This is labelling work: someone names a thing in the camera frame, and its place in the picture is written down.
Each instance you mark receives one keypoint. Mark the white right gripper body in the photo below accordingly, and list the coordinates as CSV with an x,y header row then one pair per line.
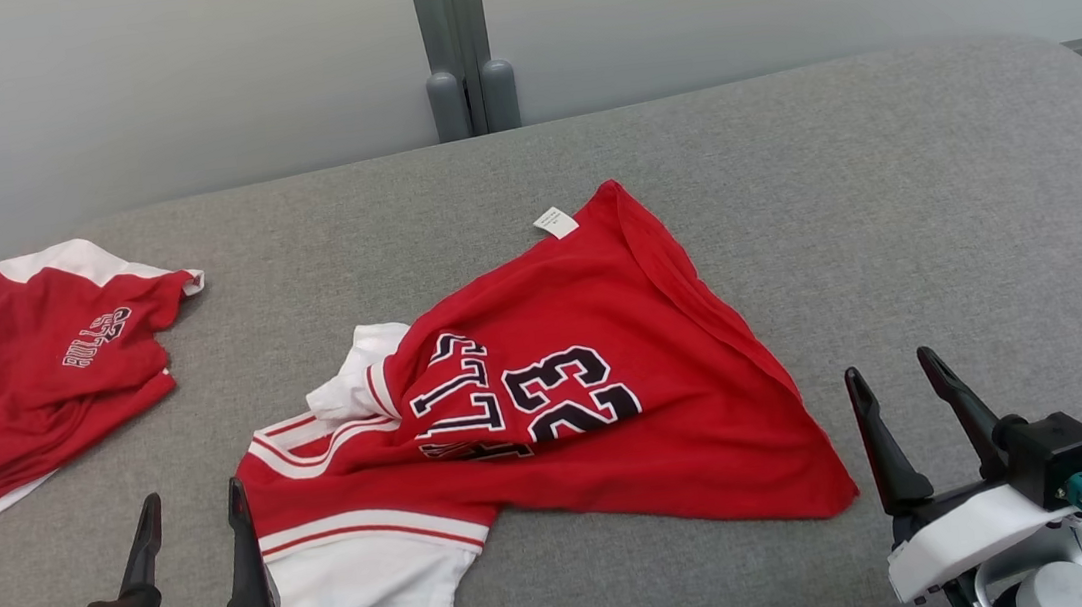
x,y
968,535

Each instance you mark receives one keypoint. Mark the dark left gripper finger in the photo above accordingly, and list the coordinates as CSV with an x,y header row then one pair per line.
x,y
248,576
145,551

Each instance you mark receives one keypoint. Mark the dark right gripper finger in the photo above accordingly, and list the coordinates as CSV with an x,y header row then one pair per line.
x,y
889,458
964,410

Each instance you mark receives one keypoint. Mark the red shorts with white stripe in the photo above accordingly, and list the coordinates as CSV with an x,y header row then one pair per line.
x,y
17,389

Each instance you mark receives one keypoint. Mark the red jersey with number 23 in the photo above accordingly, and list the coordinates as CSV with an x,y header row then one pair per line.
x,y
612,407

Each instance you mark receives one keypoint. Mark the grey fabric sofa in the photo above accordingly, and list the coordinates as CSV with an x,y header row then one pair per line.
x,y
946,231

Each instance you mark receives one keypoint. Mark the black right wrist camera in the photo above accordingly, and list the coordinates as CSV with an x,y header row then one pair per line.
x,y
1054,451

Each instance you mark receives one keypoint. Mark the grey partition post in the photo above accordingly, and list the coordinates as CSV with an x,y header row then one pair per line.
x,y
463,40

